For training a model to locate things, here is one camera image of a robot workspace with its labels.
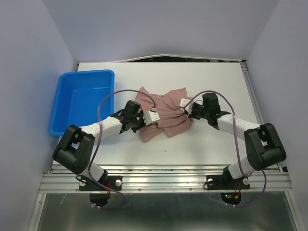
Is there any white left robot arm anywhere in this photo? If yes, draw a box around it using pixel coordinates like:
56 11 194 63
52 101 147 190

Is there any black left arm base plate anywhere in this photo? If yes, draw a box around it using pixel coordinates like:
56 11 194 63
76 175 123 192

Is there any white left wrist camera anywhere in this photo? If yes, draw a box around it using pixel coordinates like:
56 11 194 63
143 111 160 126

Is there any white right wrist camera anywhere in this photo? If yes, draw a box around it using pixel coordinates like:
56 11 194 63
180 98 193 115

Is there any blue plastic bin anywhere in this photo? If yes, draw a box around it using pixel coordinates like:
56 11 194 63
50 69 115 136

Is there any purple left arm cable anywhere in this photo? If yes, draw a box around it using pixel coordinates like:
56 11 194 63
88 90 158 209

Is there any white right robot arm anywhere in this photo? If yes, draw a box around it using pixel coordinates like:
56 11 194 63
180 91 286 190

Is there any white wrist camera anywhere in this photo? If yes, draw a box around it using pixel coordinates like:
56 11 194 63
180 98 193 115
143 111 160 126

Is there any aluminium table frame rail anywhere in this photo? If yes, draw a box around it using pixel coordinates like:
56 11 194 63
28 57 299 231

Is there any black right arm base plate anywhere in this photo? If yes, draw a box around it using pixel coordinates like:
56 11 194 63
203 175 250 191

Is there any pink pleated skirt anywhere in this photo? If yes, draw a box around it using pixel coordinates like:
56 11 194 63
135 87 193 142

